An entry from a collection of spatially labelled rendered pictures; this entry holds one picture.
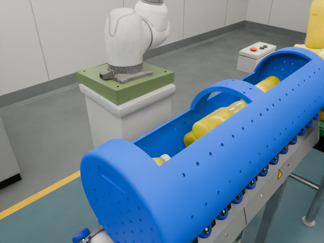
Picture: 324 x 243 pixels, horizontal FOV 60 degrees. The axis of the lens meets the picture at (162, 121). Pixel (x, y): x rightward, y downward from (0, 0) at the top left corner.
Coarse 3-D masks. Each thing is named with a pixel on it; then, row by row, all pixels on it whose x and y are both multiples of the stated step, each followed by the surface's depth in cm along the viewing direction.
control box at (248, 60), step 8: (248, 48) 142; (264, 48) 141; (272, 48) 143; (240, 56) 140; (248, 56) 137; (256, 56) 134; (264, 56) 140; (240, 64) 142; (248, 64) 139; (256, 64) 137; (248, 72) 141
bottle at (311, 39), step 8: (320, 0) 83; (312, 8) 85; (320, 8) 83; (312, 16) 86; (320, 16) 84; (312, 24) 87; (320, 24) 85; (312, 32) 87; (320, 32) 86; (312, 40) 88; (320, 40) 87; (312, 48) 89; (320, 48) 88
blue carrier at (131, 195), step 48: (288, 48) 103; (240, 96) 74; (288, 96) 80; (144, 144) 78; (192, 144) 57; (240, 144) 63; (96, 192) 62; (144, 192) 48; (192, 192) 53; (144, 240) 54; (192, 240) 57
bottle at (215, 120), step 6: (234, 102) 83; (240, 102) 82; (228, 108) 79; (234, 108) 79; (240, 108) 80; (216, 114) 77; (222, 114) 76; (228, 114) 77; (210, 120) 78; (216, 120) 76; (222, 120) 75; (210, 126) 79
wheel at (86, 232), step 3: (87, 228) 69; (81, 231) 67; (84, 231) 67; (87, 231) 68; (78, 234) 67; (81, 234) 67; (84, 234) 67; (87, 234) 68; (72, 237) 68; (75, 237) 67; (78, 237) 66; (81, 237) 67; (84, 237) 67; (72, 240) 67; (75, 240) 67; (78, 240) 66; (81, 240) 67
